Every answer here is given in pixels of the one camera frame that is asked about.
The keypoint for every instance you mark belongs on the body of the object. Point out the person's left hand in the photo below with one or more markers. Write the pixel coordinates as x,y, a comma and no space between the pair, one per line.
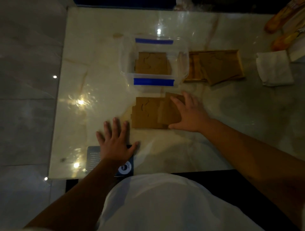
115,150

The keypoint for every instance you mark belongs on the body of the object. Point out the person's right hand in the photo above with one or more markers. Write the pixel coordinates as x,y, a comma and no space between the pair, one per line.
193,116

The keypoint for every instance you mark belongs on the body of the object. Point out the person's right middle finger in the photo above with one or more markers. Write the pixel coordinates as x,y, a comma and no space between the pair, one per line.
187,98

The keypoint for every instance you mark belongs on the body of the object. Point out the person's right thumb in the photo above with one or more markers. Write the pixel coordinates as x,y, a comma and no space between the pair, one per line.
175,126

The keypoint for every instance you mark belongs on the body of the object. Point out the person's left little finger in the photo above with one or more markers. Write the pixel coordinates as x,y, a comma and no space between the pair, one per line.
100,138

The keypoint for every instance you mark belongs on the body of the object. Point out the person's left thumb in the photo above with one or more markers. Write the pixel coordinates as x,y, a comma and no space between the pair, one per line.
134,147

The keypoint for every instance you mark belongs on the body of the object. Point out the person's left middle finger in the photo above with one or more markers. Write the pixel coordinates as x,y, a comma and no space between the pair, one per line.
116,127

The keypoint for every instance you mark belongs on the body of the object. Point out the brown cardboard puzzle piece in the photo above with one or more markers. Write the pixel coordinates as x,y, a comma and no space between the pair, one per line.
170,111

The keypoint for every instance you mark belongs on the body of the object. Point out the person's left forearm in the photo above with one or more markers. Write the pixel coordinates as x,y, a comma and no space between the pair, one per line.
78,197

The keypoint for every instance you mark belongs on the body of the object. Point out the person's right forearm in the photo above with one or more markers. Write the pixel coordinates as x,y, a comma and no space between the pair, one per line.
257,161

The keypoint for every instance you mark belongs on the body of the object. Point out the dark printed card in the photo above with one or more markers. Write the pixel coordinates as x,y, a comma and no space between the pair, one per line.
94,158

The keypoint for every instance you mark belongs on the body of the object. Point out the wooden puzzle tray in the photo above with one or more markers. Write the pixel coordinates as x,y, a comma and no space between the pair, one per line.
194,69

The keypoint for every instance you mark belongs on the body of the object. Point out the joined brown puzzle pieces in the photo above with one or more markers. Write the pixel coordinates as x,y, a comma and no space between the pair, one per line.
145,114

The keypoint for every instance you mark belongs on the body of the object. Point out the blue tape strip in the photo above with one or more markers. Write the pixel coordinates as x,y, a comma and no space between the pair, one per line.
154,41
153,82

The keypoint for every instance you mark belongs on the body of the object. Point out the large brown puzzle board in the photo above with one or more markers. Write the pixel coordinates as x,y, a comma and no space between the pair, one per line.
221,66

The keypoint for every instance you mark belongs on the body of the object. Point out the clear plastic container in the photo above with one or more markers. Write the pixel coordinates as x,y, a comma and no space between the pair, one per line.
154,64

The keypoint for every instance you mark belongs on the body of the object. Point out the brown puzzle pieces in container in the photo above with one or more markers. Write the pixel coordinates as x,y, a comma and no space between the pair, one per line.
152,63

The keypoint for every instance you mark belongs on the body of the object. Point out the person's white shirt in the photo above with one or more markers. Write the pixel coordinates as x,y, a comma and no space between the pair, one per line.
166,204

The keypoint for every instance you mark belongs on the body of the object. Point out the white folded cloth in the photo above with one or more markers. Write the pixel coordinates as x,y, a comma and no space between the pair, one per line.
274,69

